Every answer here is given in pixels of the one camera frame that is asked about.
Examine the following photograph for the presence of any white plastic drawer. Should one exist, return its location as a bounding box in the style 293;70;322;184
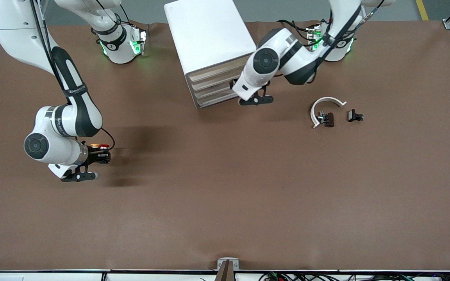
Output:
186;59;251;83

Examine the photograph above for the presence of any white drawer cabinet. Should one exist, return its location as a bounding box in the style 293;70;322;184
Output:
164;0;257;110

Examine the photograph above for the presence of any white curved plastic piece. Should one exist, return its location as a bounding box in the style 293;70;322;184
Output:
311;97;347;129

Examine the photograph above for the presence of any small brown black component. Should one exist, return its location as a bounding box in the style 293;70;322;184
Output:
318;112;335;128

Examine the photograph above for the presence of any black base cable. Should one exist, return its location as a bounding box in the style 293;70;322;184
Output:
277;19;311;40

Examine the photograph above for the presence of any metal table edge bracket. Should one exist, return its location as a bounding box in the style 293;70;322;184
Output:
216;258;239;281

